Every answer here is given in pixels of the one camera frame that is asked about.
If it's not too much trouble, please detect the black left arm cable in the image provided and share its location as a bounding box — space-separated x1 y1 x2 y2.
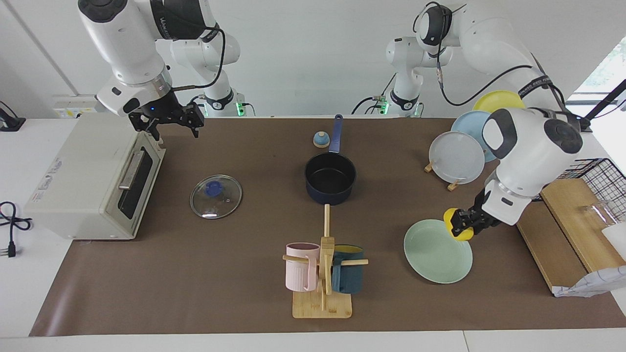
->
412 1 570 109

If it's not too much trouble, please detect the black wire basket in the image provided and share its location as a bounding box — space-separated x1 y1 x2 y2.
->
533 158 626 223

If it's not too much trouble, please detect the yellow potato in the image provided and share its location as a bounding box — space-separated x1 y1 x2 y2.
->
443 208 474 242

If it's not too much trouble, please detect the window frame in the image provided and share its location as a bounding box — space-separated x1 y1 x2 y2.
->
567 37 626 106

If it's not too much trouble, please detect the white crumpled paper bag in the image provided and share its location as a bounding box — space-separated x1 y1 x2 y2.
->
553 265 626 298

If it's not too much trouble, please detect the wooden mug tree stand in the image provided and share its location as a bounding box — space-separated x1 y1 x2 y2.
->
282 204 369 319

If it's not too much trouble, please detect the pink ribbed mug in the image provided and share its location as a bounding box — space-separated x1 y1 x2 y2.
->
285 242 321 292

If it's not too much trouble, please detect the light green plate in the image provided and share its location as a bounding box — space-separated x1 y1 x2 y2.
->
404 219 474 285

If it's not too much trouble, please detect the black power cord plug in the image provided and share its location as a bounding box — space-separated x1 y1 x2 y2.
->
0 201 33 258

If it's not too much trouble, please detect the black pot purple handle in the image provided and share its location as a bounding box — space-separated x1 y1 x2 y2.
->
305 114 357 205

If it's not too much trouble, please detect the grey plate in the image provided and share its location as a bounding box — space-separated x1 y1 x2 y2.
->
428 131 486 185

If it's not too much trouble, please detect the light blue plate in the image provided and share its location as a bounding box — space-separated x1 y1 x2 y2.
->
450 110 497 163

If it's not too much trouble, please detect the black tripod pole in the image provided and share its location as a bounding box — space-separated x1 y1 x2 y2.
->
584 78 626 123

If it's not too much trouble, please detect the wooden plate rack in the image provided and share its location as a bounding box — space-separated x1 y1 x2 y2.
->
424 161 463 192

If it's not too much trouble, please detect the black clamp stand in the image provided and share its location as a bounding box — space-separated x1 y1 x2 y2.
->
0 100 26 132

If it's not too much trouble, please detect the brown paper table mat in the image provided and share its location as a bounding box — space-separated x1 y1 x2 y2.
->
29 116 626 337

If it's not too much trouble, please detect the cream toaster oven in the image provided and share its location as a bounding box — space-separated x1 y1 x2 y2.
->
23 112 167 241

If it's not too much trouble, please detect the white plastic sheet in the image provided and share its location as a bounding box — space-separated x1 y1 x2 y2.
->
602 222 626 257

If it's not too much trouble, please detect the yellow plate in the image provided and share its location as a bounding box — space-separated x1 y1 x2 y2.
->
472 90 526 114

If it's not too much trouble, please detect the clear glass cup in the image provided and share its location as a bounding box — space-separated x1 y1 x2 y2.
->
580 199 617 230

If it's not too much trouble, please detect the white wall power strip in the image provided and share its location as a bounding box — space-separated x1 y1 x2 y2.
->
53 98 103 119

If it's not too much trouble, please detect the black base cable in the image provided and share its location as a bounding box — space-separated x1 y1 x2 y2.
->
351 73 396 116

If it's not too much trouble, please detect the dark teal mug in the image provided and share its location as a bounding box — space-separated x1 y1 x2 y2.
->
332 244 365 294

